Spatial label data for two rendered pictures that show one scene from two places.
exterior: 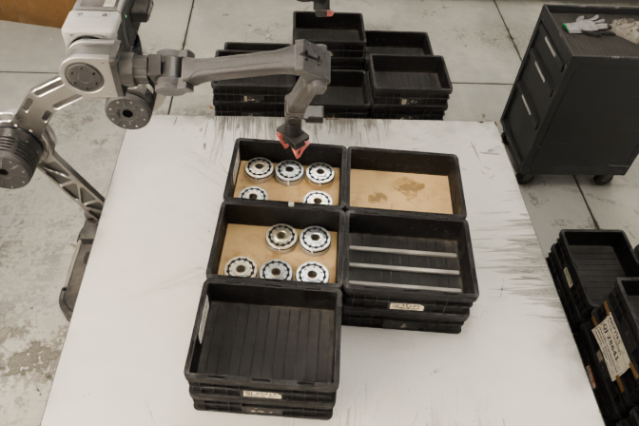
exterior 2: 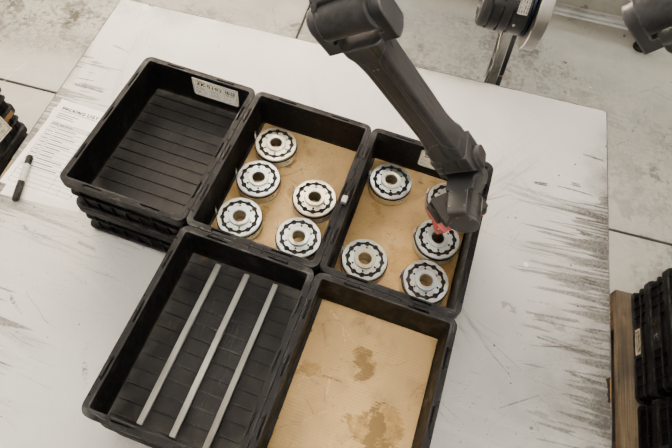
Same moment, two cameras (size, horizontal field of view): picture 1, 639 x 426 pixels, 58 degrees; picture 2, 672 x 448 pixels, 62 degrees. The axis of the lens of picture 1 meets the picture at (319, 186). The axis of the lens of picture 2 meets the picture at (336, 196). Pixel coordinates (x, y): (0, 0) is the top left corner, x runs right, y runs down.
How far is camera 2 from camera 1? 1.47 m
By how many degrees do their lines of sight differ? 56
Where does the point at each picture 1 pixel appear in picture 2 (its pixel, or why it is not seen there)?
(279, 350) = (162, 166)
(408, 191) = (366, 426)
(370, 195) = (371, 353)
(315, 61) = not seen: outside the picture
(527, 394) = not seen: outside the picture
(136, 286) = (323, 89)
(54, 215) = not seen: hidden behind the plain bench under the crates
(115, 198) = (454, 83)
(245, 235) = (335, 167)
